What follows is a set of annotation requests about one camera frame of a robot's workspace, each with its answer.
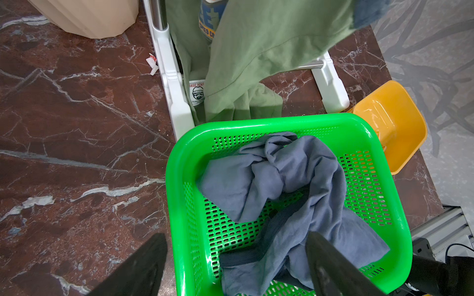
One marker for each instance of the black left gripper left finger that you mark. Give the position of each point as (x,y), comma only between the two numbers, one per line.
(141,274)

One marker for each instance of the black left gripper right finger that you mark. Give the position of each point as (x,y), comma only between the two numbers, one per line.
(332,274)

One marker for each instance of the blue-grey tank top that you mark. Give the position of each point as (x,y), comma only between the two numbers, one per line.
(273,168)

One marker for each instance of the olive green tank top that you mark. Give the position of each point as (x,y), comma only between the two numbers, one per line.
(232,46)

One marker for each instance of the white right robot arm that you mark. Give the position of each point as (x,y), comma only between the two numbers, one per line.
(453,277)

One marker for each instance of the green perforated plastic basket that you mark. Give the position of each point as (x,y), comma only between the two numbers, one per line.
(201,231)

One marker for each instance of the clothes rack with steel bars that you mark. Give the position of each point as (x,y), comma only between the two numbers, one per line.
(334,96)

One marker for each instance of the yellow plastic bin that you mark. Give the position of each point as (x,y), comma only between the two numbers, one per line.
(396,120)

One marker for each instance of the potted plant with white flowers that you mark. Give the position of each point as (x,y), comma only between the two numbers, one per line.
(92,19)

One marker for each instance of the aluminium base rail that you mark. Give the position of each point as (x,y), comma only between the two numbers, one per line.
(447,234)

